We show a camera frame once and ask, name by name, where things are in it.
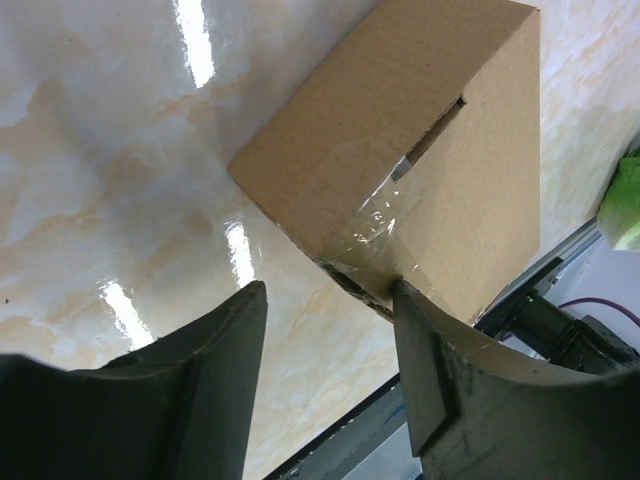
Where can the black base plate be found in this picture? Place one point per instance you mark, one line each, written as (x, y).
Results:
(526, 322)

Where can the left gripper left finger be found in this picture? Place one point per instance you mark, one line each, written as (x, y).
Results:
(178, 408)

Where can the green lettuce head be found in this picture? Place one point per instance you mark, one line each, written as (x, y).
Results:
(618, 215)

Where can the brown cardboard express box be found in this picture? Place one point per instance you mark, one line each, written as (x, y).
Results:
(412, 152)

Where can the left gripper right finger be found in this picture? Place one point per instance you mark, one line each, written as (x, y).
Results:
(529, 419)

